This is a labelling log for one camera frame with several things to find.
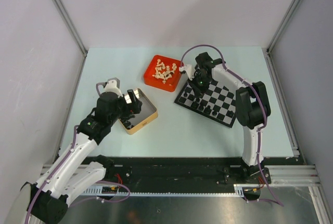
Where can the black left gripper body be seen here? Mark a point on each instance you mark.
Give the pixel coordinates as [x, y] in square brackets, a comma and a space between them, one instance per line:
[123, 109]

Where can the black and white chessboard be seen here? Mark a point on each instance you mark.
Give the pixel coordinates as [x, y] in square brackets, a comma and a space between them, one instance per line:
[218, 97]

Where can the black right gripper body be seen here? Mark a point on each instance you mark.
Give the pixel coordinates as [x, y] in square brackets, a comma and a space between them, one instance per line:
[201, 81]

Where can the pile of black chess pieces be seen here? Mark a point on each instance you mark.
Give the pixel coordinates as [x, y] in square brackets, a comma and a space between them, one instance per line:
[126, 121]

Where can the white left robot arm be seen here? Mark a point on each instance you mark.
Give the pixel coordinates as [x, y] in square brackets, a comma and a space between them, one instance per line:
[57, 189]

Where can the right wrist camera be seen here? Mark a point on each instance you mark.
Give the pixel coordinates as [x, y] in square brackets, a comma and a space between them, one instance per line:
[189, 70]

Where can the red plastic tray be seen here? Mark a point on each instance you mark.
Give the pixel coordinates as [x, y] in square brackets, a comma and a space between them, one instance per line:
[170, 85]

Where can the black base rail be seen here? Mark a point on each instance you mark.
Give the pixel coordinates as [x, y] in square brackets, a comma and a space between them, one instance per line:
[228, 170]

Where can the pile of white chess pieces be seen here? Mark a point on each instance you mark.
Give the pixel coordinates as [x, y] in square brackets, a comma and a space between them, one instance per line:
[164, 71]

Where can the gold metal tin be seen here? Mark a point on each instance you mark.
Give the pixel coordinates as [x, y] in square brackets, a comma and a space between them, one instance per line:
[148, 113]

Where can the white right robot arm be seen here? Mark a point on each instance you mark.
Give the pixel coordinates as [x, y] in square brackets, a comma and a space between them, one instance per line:
[252, 107]

